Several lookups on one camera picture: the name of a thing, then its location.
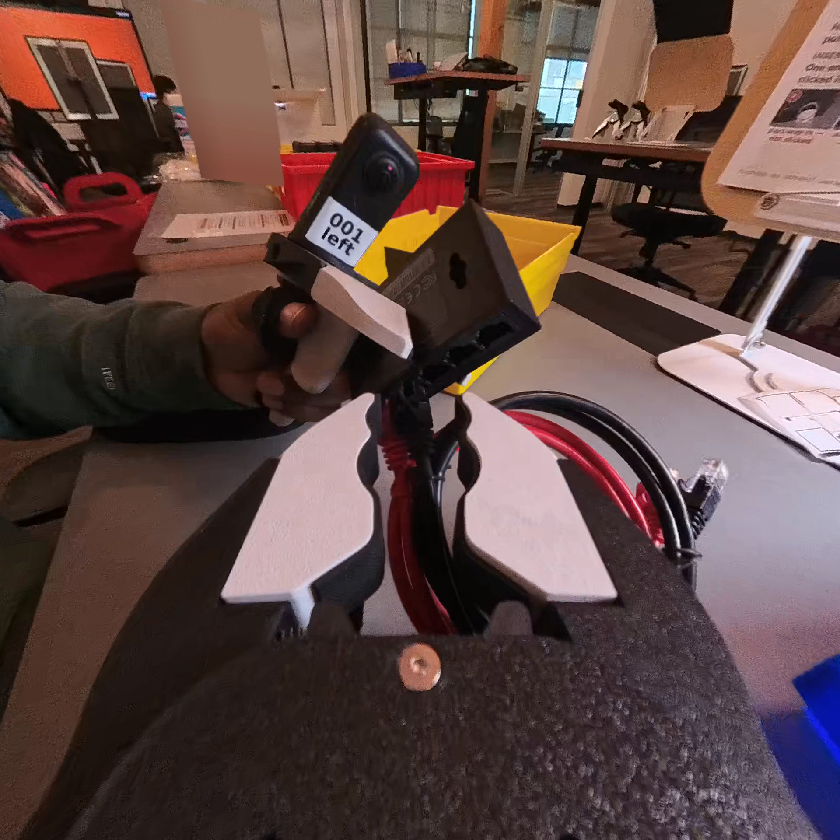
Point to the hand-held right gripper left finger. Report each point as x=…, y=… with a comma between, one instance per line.
x=315, y=512

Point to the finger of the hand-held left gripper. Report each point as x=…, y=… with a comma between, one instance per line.
x=361, y=308

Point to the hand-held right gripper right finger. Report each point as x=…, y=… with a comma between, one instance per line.
x=525, y=512

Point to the black network switch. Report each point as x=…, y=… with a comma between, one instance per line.
x=472, y=282

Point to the yellow plastic bin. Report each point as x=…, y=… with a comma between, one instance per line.
x=544, y=262

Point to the blue plastic bin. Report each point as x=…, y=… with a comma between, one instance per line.
x=814, y=754

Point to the person's left hand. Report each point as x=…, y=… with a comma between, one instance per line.
x=236, y=354

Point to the red ribbed plastic bin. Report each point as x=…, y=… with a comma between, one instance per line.
x=439, y=184

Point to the wooden office desk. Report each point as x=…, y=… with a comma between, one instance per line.
x=459, y=80
x=623, y=149

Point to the barcode paper sheet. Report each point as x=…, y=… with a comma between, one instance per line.
x=229, y=223

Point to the black office chair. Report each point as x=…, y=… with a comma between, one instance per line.
x=663, y=220

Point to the tan and black chair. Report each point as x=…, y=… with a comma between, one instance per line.
x=689, y=65

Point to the orange screen monitor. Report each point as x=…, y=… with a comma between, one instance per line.
x=39, y=52

